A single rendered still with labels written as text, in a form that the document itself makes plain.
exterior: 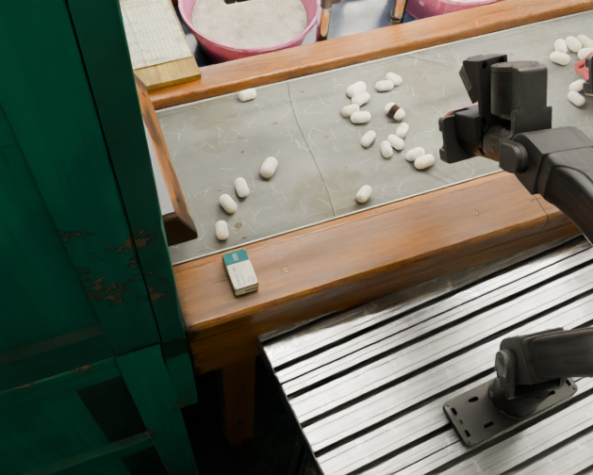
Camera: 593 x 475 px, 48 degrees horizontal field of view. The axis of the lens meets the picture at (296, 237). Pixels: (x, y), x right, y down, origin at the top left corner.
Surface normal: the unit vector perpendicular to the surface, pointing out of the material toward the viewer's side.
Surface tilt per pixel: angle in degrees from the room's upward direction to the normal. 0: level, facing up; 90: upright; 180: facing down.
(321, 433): 0
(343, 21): 0
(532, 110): 50
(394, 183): 0
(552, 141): 18
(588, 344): 94
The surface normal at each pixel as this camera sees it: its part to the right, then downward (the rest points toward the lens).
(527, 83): 0.22, 0.31
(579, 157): -0.01, -0.76
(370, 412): 0.06, -0.52
